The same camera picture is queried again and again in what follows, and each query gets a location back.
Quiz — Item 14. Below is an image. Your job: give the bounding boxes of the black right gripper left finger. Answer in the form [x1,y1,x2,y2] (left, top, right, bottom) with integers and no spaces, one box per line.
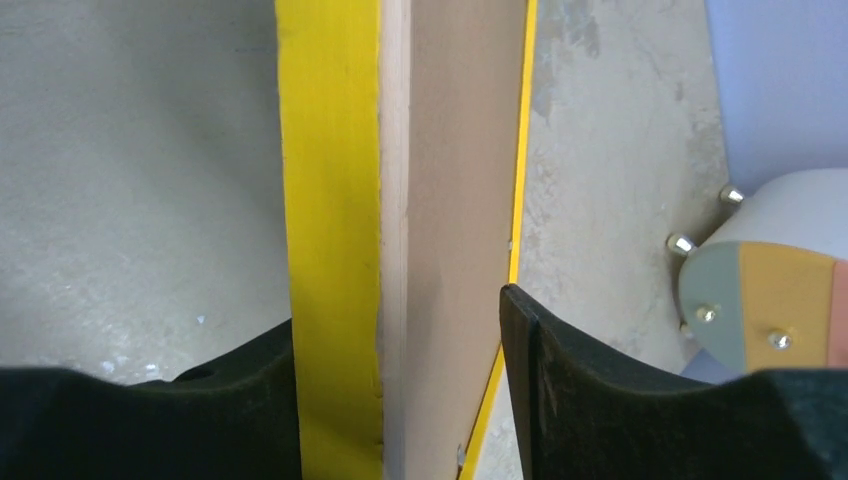
[1,322,302,479]

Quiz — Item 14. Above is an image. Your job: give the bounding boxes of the brown cardboard backing board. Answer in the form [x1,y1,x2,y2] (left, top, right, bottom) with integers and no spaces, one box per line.
[404,1,527,479]

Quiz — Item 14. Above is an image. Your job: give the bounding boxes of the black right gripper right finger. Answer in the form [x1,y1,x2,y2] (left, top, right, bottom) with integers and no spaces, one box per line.
[499,284,847,479]

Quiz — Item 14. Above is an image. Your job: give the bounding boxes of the yellow wooden picture frame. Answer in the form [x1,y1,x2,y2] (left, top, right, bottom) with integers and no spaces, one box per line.
[275,1,537,479]

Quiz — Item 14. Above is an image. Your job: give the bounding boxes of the round three-drawer cabinet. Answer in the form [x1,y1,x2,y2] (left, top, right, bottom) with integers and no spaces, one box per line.
[666,168,847,376]

